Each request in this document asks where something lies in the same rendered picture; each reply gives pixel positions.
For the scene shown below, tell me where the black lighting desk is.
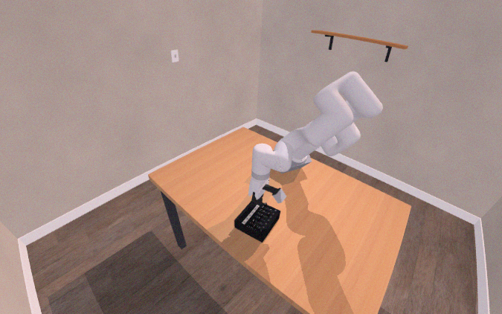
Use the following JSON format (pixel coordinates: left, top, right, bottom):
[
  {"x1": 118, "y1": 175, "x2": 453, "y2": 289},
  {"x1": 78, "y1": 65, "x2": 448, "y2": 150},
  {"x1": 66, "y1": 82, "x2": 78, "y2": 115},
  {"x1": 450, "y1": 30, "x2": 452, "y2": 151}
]
[{"x1": 234, "y1": 201, "x2": 281, "y2": 243}]

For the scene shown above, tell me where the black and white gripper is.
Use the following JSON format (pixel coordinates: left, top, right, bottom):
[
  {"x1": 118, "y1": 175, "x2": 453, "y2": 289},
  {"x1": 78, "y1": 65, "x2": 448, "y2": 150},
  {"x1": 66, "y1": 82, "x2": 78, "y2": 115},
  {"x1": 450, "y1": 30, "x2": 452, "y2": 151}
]
[{"x1": 248, "y1": 176, "x2": 269, "y2": 206}]

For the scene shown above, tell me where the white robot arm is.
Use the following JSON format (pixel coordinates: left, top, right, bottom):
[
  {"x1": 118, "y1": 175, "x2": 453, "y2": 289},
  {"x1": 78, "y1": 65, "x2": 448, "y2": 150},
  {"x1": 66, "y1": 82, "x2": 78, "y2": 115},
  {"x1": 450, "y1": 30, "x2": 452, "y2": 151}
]
[{"x1": 251, "y1": 71, "x2": 383, "y2": 181}]

